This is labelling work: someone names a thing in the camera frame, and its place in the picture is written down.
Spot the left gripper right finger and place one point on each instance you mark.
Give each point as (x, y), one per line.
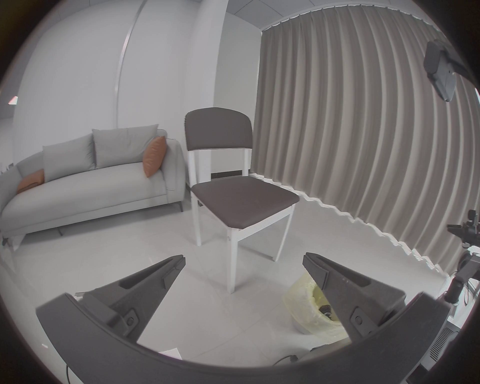
(348, 292)

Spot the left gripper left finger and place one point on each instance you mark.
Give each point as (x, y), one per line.
(146, 287)

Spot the yellow plastic bag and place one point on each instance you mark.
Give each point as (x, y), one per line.
(303, 300)

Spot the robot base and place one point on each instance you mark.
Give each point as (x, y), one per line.
(442, 345)

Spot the crumpled black plastic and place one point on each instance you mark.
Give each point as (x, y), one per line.
(325, 311)

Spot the light grey sofa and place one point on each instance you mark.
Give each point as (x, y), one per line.
(93, 195)

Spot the grey and white chair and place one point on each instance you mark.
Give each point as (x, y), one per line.
(240, 200)

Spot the orange cushion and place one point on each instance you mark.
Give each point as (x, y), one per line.
(30, 180)
(154, 155)

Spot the black equipment stand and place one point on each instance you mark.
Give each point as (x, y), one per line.
(473, 225)

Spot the light grey cushion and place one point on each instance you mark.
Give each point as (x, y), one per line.
(120, 146)
(67, 159)

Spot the beige curtain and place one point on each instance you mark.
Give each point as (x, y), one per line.
(356, 131)

